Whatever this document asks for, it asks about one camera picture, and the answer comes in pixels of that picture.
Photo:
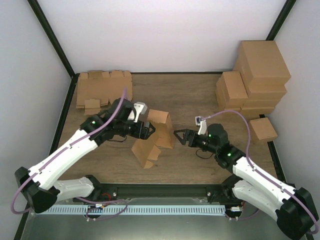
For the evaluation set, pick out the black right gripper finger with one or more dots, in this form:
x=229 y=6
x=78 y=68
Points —
x=180 y=131
x=182 y=138

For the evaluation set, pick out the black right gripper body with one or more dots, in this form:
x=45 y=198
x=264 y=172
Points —
x=196 y=143

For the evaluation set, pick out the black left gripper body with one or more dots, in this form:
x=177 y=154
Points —
x=137 y=132

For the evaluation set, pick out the brown cardboard box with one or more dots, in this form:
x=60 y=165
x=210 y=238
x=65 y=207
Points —
x=148 y=150

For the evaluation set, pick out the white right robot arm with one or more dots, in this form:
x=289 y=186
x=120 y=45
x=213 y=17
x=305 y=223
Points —
x=292 y=209

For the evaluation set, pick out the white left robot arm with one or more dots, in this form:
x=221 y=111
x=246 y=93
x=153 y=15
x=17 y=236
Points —
x=40 y=184

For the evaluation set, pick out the medium folded cardboard box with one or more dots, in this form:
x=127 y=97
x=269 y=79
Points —
x=230 y=91

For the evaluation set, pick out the small single cardboard box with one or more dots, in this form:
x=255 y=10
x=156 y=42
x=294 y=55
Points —
x=262 y=130

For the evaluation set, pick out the large top cardboard box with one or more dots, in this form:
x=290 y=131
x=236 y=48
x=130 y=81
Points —
x=261 y=63

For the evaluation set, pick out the small loose cardboard flap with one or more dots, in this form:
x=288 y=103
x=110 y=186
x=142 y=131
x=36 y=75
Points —
x=92 y=107

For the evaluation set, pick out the stack of flat cardboard blanks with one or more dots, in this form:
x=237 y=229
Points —
x=105 y=86

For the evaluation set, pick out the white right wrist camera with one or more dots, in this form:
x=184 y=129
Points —
x=202 y=124

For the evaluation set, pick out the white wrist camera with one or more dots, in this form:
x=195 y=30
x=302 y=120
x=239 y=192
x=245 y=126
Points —
x=202 y=124
x=139 y=108

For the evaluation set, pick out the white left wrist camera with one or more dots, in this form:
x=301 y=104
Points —
x=139 y=108

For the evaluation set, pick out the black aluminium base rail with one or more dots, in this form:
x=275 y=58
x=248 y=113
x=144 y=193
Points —
x=212 y=193

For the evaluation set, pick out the light blue slotted cable duct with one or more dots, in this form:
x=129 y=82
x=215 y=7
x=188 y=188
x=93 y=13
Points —
x=146 y=210

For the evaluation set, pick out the black frame post left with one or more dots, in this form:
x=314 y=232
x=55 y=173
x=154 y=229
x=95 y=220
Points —
x=42 y=19

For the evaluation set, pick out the black frame post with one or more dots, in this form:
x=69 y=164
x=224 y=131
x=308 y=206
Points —
x=42 y=19
x=280 y=20

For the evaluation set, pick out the black frame post right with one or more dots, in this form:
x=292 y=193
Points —
x=280 y=20

